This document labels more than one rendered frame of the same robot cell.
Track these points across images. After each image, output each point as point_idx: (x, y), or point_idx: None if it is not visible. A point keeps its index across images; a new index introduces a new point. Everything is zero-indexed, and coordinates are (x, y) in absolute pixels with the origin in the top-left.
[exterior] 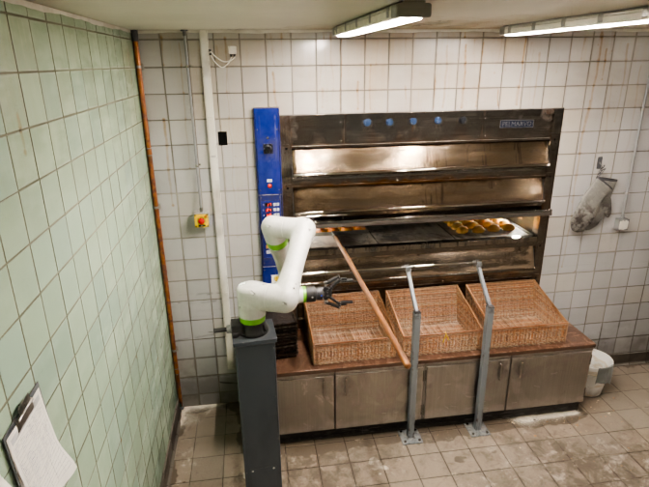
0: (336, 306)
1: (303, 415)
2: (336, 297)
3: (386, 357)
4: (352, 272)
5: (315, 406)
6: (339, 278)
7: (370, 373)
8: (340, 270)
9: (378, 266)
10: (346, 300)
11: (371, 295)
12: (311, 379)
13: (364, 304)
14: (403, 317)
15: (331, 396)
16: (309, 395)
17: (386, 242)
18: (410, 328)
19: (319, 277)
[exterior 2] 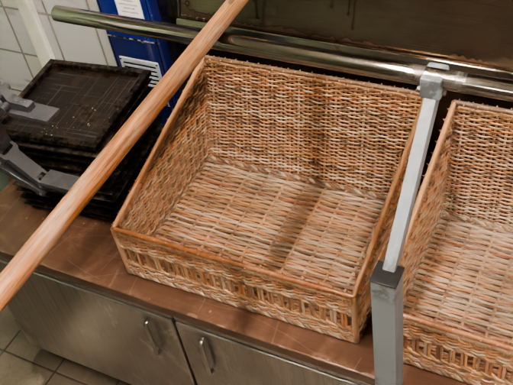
0: (30, 187)
1: (127, 361)
2: (292, 81)
3: (327, 333)
4: (215, 48)
5: (146, 357)
6: (2, 100)
7: (267, 356)
8: (179, 28)
9: (437, 12)
10: (65, 176)
11: (70, 210)
12: (117, 304)
13: (376, 126)
14: (498, 200)
15: (179, 357)
16: (126, 332)
17: None
18: (510, 243)
19: (242, 11)
